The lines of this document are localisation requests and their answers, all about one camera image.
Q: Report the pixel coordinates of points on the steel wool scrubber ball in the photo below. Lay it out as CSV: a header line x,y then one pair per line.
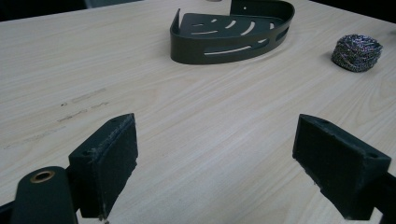
x,y
356,53

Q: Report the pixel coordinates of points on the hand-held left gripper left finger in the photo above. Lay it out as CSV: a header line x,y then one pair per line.
x,y
104,168

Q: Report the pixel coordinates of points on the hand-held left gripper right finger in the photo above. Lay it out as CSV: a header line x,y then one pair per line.
x,y
339,165

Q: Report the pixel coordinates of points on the black corner shelf basket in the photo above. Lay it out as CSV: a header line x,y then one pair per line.
x,y
232,34

